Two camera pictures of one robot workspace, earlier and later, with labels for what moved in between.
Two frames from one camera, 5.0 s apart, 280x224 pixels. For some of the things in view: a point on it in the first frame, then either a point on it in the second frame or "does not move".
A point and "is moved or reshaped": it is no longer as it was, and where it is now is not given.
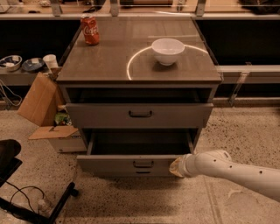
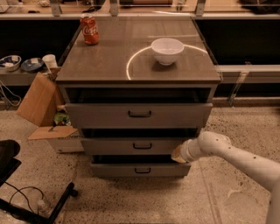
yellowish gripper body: (183, 166) to (185, 152)
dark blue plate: (32, 64) does not move
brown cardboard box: (42, 101) does not move
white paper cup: (51, 60) does not move
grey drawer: (133, 153) is moved or reshaped
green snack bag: (62, 118) does not move
